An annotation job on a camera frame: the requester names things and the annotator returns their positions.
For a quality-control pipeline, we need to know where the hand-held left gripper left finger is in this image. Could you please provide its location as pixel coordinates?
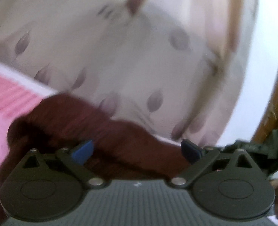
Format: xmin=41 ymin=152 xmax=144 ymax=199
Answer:
xmin=22 ymin=139 xmax=107 ymax=189

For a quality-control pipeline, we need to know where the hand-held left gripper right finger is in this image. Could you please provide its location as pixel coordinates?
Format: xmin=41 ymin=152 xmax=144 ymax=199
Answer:
xmin=169 ymin=139 xmax=257 ymax=189

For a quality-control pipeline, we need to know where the maroon knit garment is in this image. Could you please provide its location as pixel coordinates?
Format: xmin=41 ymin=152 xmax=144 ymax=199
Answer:
xmin=0 ymin=94 xmax=193 ymax=226

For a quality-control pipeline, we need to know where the pink and white bed sheet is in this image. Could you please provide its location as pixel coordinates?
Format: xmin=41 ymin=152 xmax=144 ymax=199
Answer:
xmin=0 ymin=60 xmax=59 ymax=197

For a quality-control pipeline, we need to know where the beige leaf-print curtain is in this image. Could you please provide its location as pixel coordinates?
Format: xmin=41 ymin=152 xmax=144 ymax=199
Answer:
xmin=0 ymin=0 xmax=259 ymax=146

